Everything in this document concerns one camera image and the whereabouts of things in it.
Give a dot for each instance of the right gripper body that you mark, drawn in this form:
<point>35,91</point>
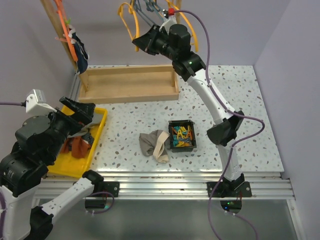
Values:
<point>158,45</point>

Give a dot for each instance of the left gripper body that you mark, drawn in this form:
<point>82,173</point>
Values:
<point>66,123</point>

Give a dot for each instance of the navy striped underwear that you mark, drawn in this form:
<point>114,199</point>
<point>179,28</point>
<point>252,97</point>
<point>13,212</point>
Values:
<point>88,138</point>

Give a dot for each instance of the rust orange underwear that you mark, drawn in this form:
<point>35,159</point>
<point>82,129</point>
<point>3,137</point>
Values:
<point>77,146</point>

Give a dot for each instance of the blue-grey hanger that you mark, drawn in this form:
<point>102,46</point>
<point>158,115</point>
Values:
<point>153,7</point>

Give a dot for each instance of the teal hanger with grey underwear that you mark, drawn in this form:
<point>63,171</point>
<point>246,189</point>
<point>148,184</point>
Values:
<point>138,9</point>

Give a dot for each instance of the yellow plastic hanger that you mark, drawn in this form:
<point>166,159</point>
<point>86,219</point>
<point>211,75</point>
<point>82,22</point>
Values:
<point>182,19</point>

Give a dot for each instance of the grey underwear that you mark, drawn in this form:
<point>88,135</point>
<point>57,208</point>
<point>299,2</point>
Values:
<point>154,144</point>
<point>96,120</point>

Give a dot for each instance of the orange hanger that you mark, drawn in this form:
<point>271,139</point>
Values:
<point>65,27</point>

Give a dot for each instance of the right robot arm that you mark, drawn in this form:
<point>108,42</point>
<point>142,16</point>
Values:
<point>175,44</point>

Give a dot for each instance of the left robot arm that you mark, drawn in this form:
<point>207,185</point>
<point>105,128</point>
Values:
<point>38,144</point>

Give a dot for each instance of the wooden hanger rack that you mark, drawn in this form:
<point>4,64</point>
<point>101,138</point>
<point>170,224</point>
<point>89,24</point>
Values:
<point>128,84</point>

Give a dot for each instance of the yellow plastic tray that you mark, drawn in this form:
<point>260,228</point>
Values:
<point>66,165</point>

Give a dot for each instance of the black clip box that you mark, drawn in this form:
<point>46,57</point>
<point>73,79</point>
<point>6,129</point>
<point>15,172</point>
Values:
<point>182,136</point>

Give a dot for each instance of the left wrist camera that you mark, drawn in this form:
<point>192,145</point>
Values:
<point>36,104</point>

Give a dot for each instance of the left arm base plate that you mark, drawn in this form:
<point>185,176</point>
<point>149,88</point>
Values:
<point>106,189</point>

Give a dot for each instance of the aluminium rail frame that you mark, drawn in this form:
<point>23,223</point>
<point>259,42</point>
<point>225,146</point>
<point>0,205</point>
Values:
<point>118,156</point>

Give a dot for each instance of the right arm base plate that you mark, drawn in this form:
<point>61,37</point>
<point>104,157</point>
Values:
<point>223,191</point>

